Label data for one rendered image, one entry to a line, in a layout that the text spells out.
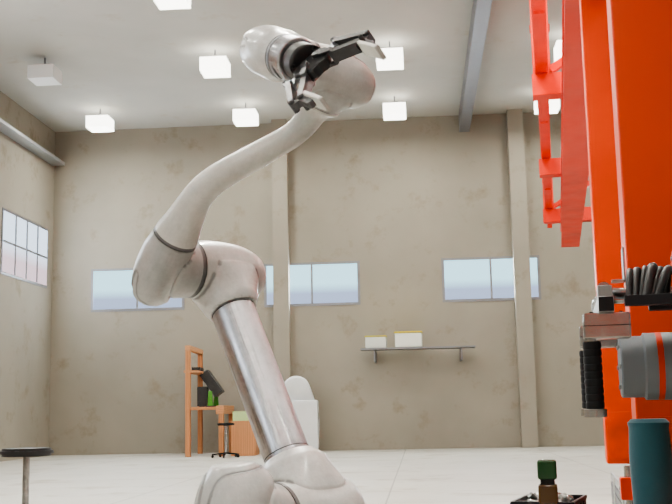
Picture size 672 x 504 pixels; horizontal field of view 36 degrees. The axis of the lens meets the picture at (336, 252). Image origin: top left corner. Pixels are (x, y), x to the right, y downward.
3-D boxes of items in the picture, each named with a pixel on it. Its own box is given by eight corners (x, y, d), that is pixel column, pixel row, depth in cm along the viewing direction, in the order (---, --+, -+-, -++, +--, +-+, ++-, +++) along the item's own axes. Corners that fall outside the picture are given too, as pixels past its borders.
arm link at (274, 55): (282, 90, 205) (295, 95, 200) (256, 54, 201) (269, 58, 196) (315, 59, 207) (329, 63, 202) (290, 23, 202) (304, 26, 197)
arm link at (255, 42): (272, 21, 200) (328, 43, 207) (240, 13, 213) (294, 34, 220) (254, 75, 202) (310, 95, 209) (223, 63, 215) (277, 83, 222)
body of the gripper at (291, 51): (325, 61, 202) (348, 68, 194) (293, 90, 200) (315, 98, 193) (304, 31, 198) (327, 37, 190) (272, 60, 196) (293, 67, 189)
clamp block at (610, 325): (632, 337, 202) (630, 309, 202) (583, 338, 203) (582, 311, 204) (630, 338, 207) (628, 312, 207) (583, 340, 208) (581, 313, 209)
